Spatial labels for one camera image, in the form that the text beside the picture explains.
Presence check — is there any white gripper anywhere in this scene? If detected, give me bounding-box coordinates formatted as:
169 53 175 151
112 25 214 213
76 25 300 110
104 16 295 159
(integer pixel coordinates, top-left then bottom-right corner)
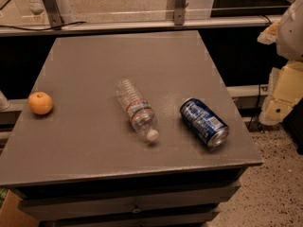
257 21 303 126

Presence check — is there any clear plastic water bottle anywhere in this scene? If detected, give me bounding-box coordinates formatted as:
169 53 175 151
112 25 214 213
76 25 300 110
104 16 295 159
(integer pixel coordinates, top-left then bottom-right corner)
116 79 159 142

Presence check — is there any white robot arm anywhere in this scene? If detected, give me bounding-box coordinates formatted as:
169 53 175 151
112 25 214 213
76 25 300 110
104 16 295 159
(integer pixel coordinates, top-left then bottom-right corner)
258 0 303 126

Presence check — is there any blue soda can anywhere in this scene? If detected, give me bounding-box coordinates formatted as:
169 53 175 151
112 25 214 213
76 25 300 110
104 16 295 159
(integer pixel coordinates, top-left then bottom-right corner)
180 98 229 148

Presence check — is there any metal drawer knob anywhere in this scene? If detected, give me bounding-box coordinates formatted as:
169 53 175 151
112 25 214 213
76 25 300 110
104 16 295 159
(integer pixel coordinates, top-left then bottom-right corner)
132 207 142 214

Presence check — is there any grey drawer cabinet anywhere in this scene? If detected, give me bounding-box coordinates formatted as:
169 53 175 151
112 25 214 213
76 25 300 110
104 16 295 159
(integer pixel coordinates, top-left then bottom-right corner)
0 31 262 227

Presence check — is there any orange fruit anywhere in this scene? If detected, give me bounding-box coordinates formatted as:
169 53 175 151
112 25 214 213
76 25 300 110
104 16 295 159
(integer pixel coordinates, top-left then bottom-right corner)
27 92 53 115

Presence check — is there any cardboard box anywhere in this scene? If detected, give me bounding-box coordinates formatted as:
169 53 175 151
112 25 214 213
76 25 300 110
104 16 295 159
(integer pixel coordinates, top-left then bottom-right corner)
0 191 39 227

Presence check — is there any grey metal bracket centre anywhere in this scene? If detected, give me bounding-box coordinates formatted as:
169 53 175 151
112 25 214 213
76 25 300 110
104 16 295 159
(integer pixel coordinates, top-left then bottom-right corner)
173 0 187 26

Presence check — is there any grey metal bracket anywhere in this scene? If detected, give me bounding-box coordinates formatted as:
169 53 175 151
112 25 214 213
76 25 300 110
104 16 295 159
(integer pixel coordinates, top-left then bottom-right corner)
173 0 187 26
42 0 63 30

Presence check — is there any black cable on ledge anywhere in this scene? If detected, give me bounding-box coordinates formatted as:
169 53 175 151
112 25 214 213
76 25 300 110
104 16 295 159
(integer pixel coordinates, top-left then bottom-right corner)
0 20 88 32

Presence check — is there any grey metal bracket left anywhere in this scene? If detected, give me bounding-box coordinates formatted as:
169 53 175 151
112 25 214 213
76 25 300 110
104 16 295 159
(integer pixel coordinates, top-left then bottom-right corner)
42 0 63 30

